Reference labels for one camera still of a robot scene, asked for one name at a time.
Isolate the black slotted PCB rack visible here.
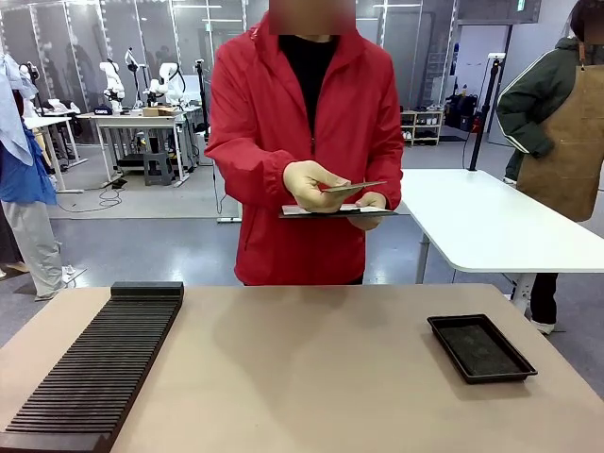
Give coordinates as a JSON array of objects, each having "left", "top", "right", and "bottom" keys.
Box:
[{"left": 0, "top": 281, "right": 185, "bottom": 453}]

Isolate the black pole with white top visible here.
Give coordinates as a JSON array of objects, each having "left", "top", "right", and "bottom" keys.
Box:
[{"left": 468, "top": 52, "right": 506, "bottom": 172}]

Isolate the person's left hand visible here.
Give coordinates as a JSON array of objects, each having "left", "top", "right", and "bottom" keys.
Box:
[{"left": 347, "top": 193, "right": 389, "bottom": 231}]

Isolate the person's right hand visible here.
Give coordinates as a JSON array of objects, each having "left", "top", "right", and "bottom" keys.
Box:
[{"left": 282, "top": 159, "right": 353, "bottom": 213}]

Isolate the green PCB board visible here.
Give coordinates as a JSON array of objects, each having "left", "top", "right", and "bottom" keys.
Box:
[{"left": 320, "top": 180, "right": 388, "bottom": 194}]

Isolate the black step stool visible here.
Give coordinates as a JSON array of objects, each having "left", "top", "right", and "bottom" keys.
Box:
[{"left": 141, "top": 150, "right": 174, "bottom": 186}]

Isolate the black bags pile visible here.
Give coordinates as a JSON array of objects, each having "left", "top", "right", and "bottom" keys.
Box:
[{"left": 445, "top": 92, "right": 482, "bottom": 131}]

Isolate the person in blue clothes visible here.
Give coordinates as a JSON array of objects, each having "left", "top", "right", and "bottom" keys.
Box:
[{"left": 0, "top": 51, "right": 76, "bottom": 302}]

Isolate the wooden shoe rack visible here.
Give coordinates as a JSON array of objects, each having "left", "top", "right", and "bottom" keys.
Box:
[{"left": 400, "top": 110, "right": 445, "bottom": 146}]

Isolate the large white table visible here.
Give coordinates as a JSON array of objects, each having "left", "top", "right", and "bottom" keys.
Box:
[{"left": 400, "top": 168, "right": 604, "bottom": 315}]

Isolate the narrow white desk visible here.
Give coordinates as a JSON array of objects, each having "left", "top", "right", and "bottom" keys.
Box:
[{"left": 23, "top": 112, "right": 89, "bottom": 194}]

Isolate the white desk with robots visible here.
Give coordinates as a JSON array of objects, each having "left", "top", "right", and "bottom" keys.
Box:
[{"left": 89, "top": 108, "right": 202, "bottom": 188}]

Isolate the black clipboard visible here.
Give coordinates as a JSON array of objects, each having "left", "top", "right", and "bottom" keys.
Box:
[{"left": 277, "top": 203, "right": 400, "bottom": 220}]

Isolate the right forearm red sleeve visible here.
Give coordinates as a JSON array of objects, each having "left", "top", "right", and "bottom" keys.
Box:
[{"left": 205, "top": 141, "right": 294, "bottom": 207}]

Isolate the black shallow tray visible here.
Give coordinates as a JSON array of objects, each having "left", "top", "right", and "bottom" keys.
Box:
[{"left": 427, "top": 313, "right": 539, "bottom": 386}]

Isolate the left forearm red sleeve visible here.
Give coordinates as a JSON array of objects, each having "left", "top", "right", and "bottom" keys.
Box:
[{"left": 377, "top": 164, "right": 405, "bottom": 211}]

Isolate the black tripod stand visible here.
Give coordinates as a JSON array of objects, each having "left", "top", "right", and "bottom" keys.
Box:
[{"left": 194, "top": 59, "right": 210, "bottom": 136}]

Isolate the person in red jacket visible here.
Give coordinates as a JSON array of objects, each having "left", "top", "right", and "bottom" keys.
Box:
[{"left": 205, "top": 12, "right": 405, "bottom": 287}]

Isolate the black floor cable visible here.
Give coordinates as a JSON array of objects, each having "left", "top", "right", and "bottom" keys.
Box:
[{"left": 59, "top": 186, "right": 124, "bottom": 213}]

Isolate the person in brown apron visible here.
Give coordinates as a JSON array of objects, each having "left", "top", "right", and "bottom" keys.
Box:
[{"left": 495, "top": 0, "right": 604, "bottom": 336}]

